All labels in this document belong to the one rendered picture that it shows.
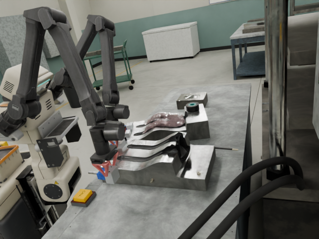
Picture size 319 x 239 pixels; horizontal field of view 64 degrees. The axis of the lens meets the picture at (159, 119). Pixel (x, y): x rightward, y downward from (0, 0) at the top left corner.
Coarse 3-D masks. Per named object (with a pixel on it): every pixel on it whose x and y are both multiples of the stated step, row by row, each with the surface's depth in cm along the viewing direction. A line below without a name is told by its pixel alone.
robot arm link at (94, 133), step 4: (92, 128) 95; (96, 128) 94; (100, 128) 93; (92, 132) 93; (96, 132) 93; (100, 132) 94; (92, 136) 94; (96, 136) 94; (100, 136) 94; (92, 140) 96; (96, 140) 94; (100, 140) 95
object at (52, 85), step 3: (51, 84) 144; (54, 84) 143; (48, 87) 144; (51, 87) 144; (54, 87) 144; (57, 87) 144; (60, 87) 144; (63, 87) 146; (54, 90) 144; (57, 90) 145; (60, 90) 146; (57, 93) 146; (60, 93) 148; (57, 96) 148
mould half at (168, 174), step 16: (128, 144) 135; (144, 144) 133; (112, 160) 123; (160, 160) 107; (176, 160) 108; (192, 160) 116; (208, 160) 113; (128, 176) 116; (144, 176) 112; (160, 176) 109; (176, 176) 106; (192, 176) 105; (208, 176) 109
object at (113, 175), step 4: (112, 168) 103; (116, 168) 103; (88, 172) 107; (92, 172) 106; (96, 172) 106; (100, 172) 104; (104, 172) 101; (108, 172) 101; (112, 172) 100; (116, 172) 103; (100, 176) 103; (104, 176) 102; (108, 176) 101; (112, 176) 100; (116, 176) 103; (108, 180) 102; (112, 180) 101; (116, 180) 103
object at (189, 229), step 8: (232, 184) 89; (240, 184) 90; (224, 192) 88; (232, 192) 88; (216, 200) 86; (224, 200) 86; (208, 208) 85; (216, 208) 85; (200, 216) 83; (208, 216) 83; (192, 224) 82; (200, 224) 82; (184, 232) 81; (192, 232) 81
